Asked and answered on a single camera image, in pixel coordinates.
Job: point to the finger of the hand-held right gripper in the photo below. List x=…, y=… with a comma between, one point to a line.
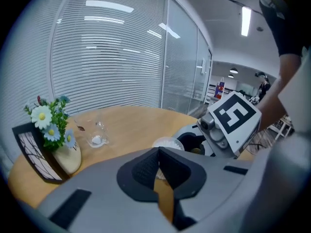
x=187, y=131
x=187, y=145

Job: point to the long ceiling light panel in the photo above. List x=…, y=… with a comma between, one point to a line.
x=246, y=21

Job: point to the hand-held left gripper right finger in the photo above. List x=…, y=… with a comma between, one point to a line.
x=218, y=186

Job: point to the vase of artificial daisies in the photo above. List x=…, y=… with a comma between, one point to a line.
x=68, y=158

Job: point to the person's right forearm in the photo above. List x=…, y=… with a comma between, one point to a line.
x=279, y=93

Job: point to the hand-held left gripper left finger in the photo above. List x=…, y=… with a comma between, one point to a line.
x=109, y=203

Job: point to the black picture frame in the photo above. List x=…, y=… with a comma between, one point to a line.
x=31, y=152

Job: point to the white paper notice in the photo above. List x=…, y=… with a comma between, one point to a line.
x=203, y=65

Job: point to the person's black clothing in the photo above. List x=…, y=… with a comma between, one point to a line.
x=284, y=21

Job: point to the small white cup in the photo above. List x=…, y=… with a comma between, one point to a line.
x=165, y=142

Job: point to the round ceiling sensor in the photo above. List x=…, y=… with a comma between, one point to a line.
x=260, y=29

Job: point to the clear glass cup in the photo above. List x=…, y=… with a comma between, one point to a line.
x=97, y=139

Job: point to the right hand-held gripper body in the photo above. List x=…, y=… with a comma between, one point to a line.
x=233, y=115

